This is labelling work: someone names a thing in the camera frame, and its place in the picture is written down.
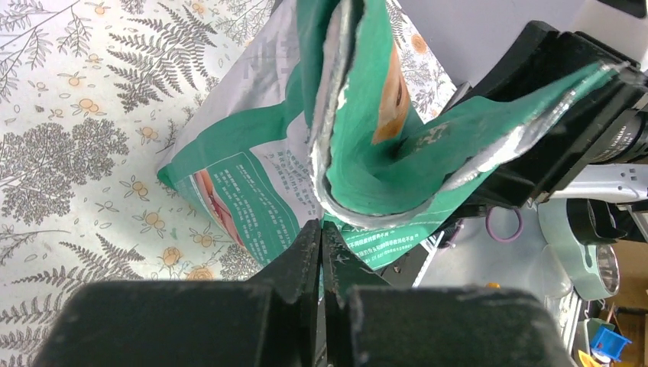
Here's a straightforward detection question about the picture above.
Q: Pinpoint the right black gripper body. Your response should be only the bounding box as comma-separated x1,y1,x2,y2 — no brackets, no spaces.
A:
454,21,647,208

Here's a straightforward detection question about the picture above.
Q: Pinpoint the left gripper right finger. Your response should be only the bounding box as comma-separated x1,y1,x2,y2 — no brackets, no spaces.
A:
322,222,572,366

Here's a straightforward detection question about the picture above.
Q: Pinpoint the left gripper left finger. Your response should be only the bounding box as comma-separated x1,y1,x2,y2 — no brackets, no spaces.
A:
35,220,321,366

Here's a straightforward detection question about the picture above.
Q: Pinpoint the green silver pet food bag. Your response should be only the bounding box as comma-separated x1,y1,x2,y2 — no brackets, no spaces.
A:
157,1,622,268

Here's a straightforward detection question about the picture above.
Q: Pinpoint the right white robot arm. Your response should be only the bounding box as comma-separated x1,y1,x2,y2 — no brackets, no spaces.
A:
465,21,647,209

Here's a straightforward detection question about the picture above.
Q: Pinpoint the floral table mat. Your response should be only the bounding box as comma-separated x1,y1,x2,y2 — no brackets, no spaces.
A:
0,0,459,367

